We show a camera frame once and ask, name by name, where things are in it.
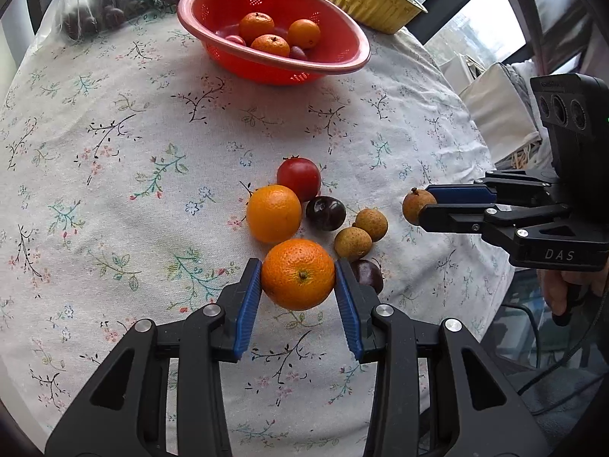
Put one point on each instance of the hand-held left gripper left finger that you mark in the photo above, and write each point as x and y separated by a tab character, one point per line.
248	309

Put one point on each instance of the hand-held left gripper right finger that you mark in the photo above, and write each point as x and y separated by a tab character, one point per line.
347	309

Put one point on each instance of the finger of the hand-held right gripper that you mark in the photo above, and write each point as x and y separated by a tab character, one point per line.
452	219
456	194

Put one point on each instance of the tan longan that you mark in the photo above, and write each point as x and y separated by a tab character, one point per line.
352	243
415	205
371	224

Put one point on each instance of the dark brown chestnut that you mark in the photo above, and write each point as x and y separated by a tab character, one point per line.
325	213
368	276

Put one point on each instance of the mandarin orange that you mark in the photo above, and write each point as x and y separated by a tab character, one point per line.
270	45
256	27
298	274

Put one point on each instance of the smooth orange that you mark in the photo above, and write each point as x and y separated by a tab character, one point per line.
303	33
274	213

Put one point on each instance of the red tomato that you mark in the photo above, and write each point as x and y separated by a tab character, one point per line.
299	179
234	40

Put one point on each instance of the red grape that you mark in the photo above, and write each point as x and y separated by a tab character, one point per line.
298	52

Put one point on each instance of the red plastic colander bowl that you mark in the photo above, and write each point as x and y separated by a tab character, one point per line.
266	72

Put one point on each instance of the person's right hand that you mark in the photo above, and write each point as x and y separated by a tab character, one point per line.
552	288

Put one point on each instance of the large white bag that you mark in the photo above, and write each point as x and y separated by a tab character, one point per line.
504	104

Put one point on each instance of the small white bag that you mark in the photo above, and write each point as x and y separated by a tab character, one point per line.
454	74

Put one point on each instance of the pile of bagged chestnuts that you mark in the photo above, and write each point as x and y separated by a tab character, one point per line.
90	14

